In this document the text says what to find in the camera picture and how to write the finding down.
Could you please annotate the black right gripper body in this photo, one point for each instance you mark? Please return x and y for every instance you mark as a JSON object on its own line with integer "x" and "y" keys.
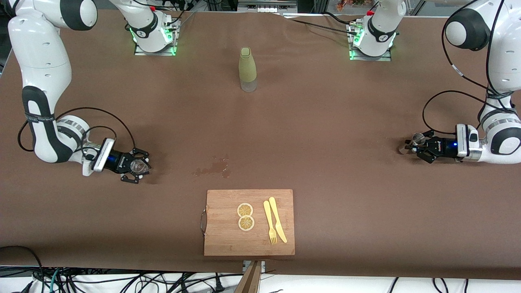
{"x": 118, "y": 161}

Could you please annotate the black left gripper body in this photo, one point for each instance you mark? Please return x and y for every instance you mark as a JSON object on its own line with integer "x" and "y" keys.
{"x": 442, "y": 148}

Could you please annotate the steel double jigger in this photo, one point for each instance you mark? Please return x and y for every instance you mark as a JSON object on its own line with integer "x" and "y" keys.
{"x": 418, "y": 139}

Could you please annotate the clear glass beaker cup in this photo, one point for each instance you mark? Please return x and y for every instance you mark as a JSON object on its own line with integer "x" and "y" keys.
{"x": 139, "y": 166}

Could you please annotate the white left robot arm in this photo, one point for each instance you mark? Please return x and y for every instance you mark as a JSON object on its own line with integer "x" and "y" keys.
{"x": 504, "y": 61}

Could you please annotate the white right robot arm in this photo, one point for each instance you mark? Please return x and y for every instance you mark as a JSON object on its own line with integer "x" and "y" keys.
{"x": 40, "y": 53}

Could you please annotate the spilled liquid puddle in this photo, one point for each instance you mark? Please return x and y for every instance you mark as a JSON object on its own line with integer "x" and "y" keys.
{"x": 217, "y": 167}

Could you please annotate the brown table mat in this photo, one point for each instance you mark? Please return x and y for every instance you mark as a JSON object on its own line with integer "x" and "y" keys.
{"x": 325, "y": 122}

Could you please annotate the wooden cutting board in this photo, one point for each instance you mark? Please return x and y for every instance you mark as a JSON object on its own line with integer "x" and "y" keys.
{"x": 228, "y": 240}

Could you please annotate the lemon slice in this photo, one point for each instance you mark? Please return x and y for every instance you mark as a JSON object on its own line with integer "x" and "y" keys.
{"x": 245, "y": 210}
{"x": 246, "y": 223}

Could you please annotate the green sleeved glass bottle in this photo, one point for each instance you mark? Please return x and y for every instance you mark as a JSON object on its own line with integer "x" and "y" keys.
{"x": 247, "y": 69}

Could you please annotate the yellow plastic fork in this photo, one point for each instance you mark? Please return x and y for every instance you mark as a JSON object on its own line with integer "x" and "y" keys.
{"x": 268, "y": 215}

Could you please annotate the yellow plastic knife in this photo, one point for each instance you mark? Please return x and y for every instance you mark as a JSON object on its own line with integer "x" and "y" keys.
{"x": 275, "y": 211}

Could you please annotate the grey power strip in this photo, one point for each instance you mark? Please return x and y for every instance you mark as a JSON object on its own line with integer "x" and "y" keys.
{"x": 266, "y": 6}

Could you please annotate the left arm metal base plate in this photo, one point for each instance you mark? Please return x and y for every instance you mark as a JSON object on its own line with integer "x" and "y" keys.
{"x": 384, "y": 58}

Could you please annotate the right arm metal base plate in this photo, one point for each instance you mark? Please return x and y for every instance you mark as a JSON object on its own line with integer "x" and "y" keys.
{"x": 163, "y": 53}

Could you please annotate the metal post foot bracket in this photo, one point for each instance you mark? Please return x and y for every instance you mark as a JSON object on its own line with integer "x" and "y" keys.
{"x": 262, "y": 265}

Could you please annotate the slanted camera mount post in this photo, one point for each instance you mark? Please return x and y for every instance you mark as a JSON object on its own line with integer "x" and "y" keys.
{"x": 250, "y": 283}

